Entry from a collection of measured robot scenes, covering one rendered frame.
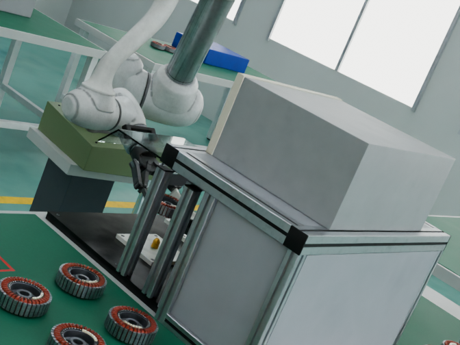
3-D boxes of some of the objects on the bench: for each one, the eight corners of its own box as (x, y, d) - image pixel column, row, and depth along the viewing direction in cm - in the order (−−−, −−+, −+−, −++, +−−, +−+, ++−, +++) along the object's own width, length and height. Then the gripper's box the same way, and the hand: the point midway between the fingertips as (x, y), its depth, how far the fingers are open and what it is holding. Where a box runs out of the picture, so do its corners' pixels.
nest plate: (115, 237, 217) (116, 233, 217) (155, 237, 229) (156, 233, 229) (150, 265, 208) (152, 261, 208) (189, 264, 220) (191, 260, 220)
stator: (-18, 300, 164) (-12, 283, 163) (11, 285, 174) (17, 269, 174) (29, 325, 162) (35, 309, 161) (56, 308, 172) (61, 293, 171)
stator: (107, 312, 180) (113, 298, 179) (155, 330, 181) (161, 315, 180) (99, 335, 169) (105, 320, 168) (150, 354, 170) (157, 338, 169)
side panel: (153, 317, 187) (205, 192, 179) (162, 316, 189) (214, 192, 182) (237, 390, 171) (298, 255, 163) (246, 388, 173) (307, 255, 165)
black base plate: (44, 218, 217) (47, 210, 216) (202, 221, 266) (205, 215, 266) (156, 314, 189) (160, 306, 189) (309, 298, 239) (312, 291, 238)
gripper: (159, 157, 258) (187, 217, 249) (104, 152, 240) (132, 216, 231) (174, 144, 254) (203, 203, 245) (120, 137, 236) (148, 201, 227)
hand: (166, 204), depth 239 cm, fingers closed on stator, 11 cm apart
